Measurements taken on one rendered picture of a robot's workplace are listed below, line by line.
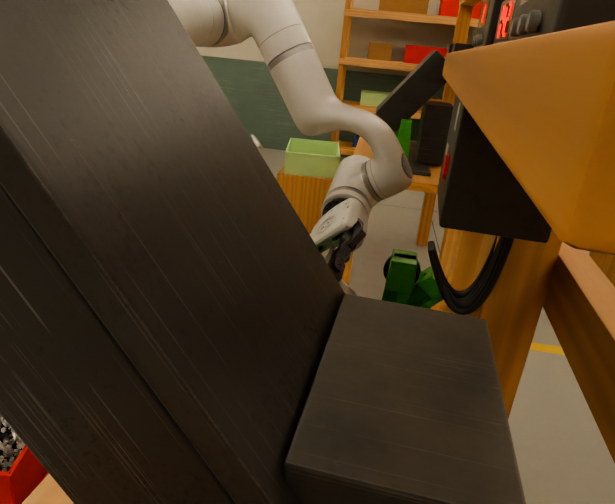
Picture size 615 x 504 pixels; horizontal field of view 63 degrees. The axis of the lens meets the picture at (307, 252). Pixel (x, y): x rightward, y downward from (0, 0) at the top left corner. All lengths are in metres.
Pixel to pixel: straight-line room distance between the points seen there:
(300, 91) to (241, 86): 7.04
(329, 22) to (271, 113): 1.51
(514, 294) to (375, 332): 0.34
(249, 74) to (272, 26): 6.97
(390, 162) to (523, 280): 0.28
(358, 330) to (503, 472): 0.22
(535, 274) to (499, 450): 0.43
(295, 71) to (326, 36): 6.78
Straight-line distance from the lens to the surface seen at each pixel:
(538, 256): 0.83
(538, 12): 0.34
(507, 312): 0.87
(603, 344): 0.64
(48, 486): 0.90
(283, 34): 0.93
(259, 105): 7.90
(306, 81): 0.91
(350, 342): 0.55
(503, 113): 0.19
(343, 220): 0.76
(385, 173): 0.88
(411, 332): 0.59
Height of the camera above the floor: 1.53
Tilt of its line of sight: 22 degrees down
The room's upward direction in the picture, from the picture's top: 6 degrees clockwise
